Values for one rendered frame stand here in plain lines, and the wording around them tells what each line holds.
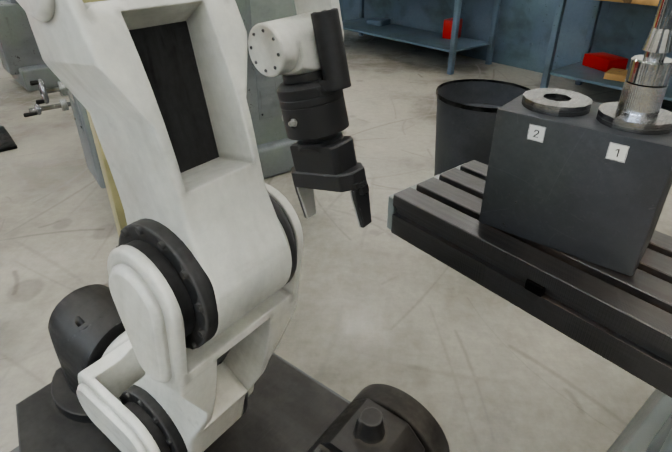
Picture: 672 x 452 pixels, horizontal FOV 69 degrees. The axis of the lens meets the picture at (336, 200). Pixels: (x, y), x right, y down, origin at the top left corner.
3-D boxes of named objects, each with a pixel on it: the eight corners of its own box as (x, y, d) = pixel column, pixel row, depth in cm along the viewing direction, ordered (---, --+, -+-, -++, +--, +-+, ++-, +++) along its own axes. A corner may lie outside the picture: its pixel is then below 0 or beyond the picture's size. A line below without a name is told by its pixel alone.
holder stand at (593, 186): (631, 278, 65) (683, 137, 55) (477, 222, 78) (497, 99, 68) (651, 239, 73) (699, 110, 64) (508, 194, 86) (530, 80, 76)
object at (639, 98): (656, 109, 64) (671, 64, 61) (659, 121, 60) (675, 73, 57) (616, 104, 66) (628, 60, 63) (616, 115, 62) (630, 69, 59)
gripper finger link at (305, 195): (318, 211, 78) (310, 175, 76) (305, 220, 76) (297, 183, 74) (311, 210, 79) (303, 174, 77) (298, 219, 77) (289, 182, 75)
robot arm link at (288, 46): (257, 115, 66) (235, 27, 62) (312, 94, 73) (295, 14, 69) (318, 115, 59) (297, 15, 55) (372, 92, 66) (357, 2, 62)
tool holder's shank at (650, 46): (667, 57, 60) (700, -45, 55) (670, 62, 58) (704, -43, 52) (638, 54, 61) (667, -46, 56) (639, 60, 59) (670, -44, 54)
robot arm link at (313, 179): (275, 191, 72) (254, 112, 68) (317, 168, 79) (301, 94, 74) (341, 200, 64) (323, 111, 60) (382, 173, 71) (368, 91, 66)
